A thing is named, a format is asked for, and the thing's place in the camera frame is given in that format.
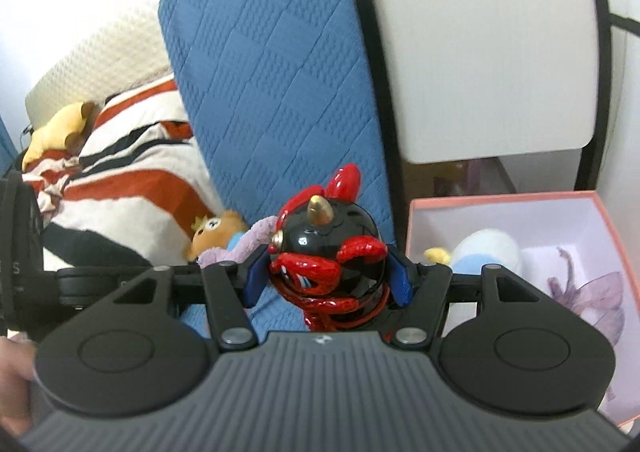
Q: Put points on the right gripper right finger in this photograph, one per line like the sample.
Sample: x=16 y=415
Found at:
x=420 y=291

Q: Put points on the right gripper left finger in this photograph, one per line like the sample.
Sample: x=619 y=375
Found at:
x=230 y=288

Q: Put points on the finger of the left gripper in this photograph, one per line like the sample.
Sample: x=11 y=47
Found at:
x=83 y=286

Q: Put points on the brown bear plush blue shirt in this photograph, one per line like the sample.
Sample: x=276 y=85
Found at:
x=223 y=232

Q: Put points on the red black devil figurine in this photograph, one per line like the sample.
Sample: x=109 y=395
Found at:
x=327 y=256

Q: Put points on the person's left hand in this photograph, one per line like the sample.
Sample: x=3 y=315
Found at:
x=16 y=374

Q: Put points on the white blue penguin plush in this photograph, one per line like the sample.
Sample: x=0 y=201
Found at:
x=488 y=246

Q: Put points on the purple plush toy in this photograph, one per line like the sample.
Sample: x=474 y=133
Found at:
x=259 y=233

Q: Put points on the orange black striped blanket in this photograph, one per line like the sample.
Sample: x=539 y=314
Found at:
x=132 y=193

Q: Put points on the pink cardboard storage box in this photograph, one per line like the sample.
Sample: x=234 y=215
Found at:
x=540 y=223

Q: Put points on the yellow plush toy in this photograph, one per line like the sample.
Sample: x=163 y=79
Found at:
x=66 y=131

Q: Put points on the purple fairy wing doll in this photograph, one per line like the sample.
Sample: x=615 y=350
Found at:
x=601 y=299

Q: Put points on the cream quilted pillow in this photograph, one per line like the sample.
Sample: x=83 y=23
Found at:
x=118 y=58

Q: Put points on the blue quilted mattress cover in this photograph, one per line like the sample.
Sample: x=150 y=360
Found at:
x=279 y=96

